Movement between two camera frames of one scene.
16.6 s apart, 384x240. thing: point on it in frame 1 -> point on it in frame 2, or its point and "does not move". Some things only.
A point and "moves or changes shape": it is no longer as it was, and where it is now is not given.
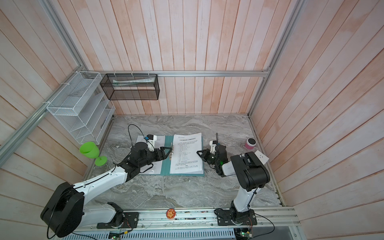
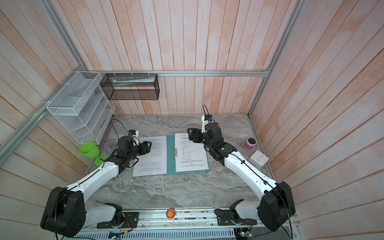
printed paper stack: x=185 y=159 moves or changes shape
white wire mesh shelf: x=83 y=108 does not move
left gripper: x=159 y=157 -> x=145 y=149
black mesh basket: x=131 y=86 does not move
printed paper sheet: x=156 y=167 does not move
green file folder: x=166 y=162 moves or changes shape
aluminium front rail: x=279 y=220 does not move
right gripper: x=206 y=152 -> x=195 y=132
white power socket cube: x=263 y=158 does not move
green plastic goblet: x=90 y=150 does not move
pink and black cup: x=251 y=142 does not move
